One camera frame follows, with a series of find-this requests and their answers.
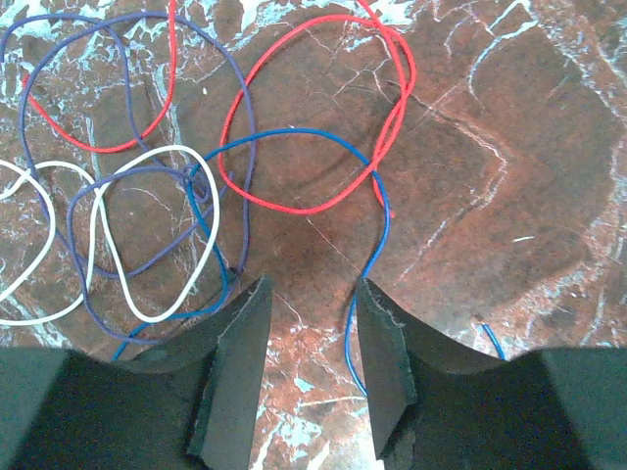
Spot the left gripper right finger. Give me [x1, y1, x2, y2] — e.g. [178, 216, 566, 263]
[356, 279, 626, 469]

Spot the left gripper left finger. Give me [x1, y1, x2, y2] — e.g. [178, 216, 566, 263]
[1, 277, 272, 469]

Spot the blue wire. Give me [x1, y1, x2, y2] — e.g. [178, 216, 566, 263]
[111, 127, 506, 398]

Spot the purple wire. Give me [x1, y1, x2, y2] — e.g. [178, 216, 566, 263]
[0, 12, 257, 344]

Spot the white wire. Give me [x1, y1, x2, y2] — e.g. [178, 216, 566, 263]
[0, 144, 220, 328]

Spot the red wire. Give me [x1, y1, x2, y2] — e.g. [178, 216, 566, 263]
[22, 0, 417, 216]

